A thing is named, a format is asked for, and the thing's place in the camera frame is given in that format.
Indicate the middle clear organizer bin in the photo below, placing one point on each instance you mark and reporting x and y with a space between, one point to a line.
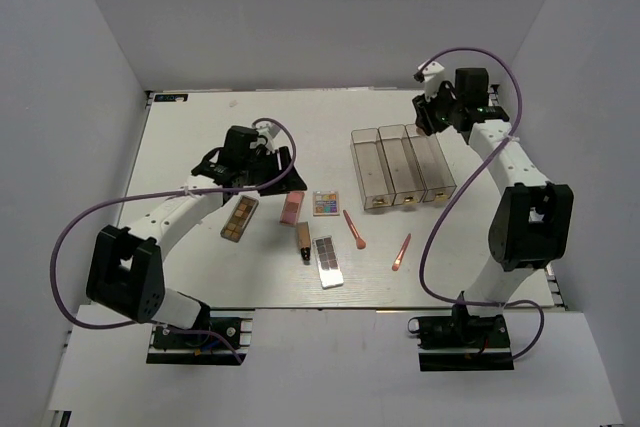
404 171

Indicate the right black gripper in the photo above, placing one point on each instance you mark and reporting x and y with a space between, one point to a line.
423 107

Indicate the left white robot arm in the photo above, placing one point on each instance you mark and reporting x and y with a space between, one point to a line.
126 273

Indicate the colourful square eyeshadow palette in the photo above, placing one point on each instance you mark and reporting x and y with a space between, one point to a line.
326 204

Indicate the silver eyeshadow palette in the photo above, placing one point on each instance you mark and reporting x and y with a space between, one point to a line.
328 267

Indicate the clear organizer bin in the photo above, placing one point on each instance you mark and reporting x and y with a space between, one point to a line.
434 169
371 168
404 171

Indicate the pink makeup brush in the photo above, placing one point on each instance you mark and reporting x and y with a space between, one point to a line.
359 241

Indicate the orange makeup brush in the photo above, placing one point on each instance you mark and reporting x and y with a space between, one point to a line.
399 257

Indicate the beige concealer tube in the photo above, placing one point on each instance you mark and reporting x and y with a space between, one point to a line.
304 241

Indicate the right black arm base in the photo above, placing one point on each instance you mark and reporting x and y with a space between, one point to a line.
446 344

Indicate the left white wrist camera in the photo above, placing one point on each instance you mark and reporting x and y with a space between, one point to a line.
267 131

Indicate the pink blush palette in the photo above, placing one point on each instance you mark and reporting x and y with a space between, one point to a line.
292 208

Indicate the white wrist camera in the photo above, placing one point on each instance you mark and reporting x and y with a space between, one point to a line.
267 131
430 77

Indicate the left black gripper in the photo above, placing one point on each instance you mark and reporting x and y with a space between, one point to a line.
286 158

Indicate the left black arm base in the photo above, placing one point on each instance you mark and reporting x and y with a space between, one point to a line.
225 342

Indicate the right clear organizer bin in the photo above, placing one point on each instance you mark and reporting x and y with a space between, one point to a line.
434 169

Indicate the left clear organizer bin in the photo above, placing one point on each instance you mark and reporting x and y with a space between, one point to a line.
371 168

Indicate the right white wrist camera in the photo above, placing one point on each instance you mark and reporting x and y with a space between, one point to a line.
430 77

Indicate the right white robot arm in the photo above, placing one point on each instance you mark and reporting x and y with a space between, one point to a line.
531 224

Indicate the brown eyeshadow palette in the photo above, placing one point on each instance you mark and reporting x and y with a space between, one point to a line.
233 230

